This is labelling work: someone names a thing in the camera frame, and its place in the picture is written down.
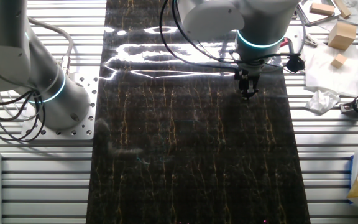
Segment white paper sheet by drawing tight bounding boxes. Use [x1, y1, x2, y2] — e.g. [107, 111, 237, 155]
[320, 0, 358, 32]

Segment black coiled cable bundle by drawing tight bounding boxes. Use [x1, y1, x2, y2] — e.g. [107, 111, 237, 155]
[285, 55, 306, 74]

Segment long black gripper cable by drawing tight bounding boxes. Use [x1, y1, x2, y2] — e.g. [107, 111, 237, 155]
[159, 0, 239, 71]

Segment grey flat tray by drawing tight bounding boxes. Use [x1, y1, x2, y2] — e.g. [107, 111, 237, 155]
[296, 0, 342, 26]

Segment medium wooden cube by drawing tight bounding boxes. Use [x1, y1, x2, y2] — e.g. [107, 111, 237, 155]
[330, 53, 348, 70]

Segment crumpled white tissue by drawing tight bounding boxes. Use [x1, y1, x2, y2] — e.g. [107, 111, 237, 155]
[305, 89, 341, 115]

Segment black base cable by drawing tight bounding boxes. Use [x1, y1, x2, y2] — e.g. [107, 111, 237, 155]
[0, 91, 46, 142]
[0, 90, 40, 122]

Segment large wooden block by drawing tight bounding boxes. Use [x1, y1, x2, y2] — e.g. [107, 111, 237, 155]
[327, 21, 357, 51]

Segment thick grey robot cable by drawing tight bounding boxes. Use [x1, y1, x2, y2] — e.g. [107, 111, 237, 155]
[29, 17, 75, 77]

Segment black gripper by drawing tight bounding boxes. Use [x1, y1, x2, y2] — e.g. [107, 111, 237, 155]
[234, 67, 261, 100]

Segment long wooden stick block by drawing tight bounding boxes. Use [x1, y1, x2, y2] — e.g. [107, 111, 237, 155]
[333, 0, 352, 19]

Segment flat white tissue sheet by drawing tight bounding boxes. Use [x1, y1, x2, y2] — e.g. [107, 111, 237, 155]
[301, 42, 358, 98]

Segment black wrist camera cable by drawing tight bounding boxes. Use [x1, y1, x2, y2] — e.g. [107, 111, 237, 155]
[171, 0, 301, 65]

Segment silver camera mount plate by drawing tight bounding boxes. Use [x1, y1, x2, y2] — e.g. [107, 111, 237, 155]
[286, 29, 304, 57]

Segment black marble pattern mat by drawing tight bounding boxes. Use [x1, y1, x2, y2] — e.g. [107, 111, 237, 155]
[85, 0, 311, 224]

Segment flat wooden block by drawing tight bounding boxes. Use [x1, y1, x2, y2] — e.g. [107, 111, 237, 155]
[309, 2, 336, 17]

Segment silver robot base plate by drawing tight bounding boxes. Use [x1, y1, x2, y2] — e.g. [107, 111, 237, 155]
[21, 67, 99, 141]

